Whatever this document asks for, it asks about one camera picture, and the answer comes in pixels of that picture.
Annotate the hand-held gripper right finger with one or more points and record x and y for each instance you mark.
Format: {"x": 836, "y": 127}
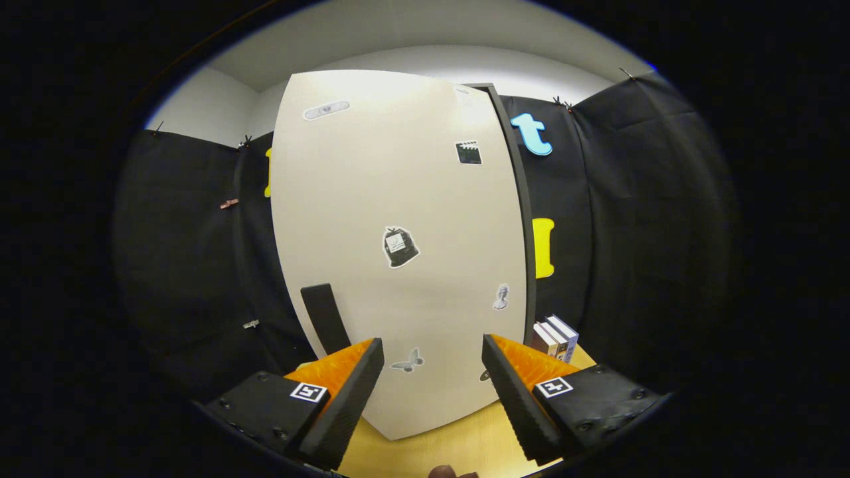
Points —
{"x": 518, "y": 405}

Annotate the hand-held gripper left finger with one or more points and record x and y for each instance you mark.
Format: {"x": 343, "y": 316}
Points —
{"x": 348, "y": 405}

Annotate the dark grey shoe cabinet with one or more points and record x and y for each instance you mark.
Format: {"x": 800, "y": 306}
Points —
{"x": 521, "y": 212}

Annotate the beige shoe cabinet door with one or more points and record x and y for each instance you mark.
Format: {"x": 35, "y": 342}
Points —
{"x": 398, "y": 199}

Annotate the brown cover book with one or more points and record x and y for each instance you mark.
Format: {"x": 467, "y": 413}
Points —
{"x": 543, "y": 340}

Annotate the white spine book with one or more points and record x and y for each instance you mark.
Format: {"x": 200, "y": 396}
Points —
{"x": 558, "y": 338}

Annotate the black backdrop cloth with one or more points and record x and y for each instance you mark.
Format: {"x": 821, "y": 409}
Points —
{"x": 631, "y": 232}

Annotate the black clip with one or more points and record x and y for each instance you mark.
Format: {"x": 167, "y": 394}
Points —
{"x": 157, "y": 127}
{"x": 625, "y": 72}
{"x": 246, "y": 141}
{"x": 563, "y": 103}

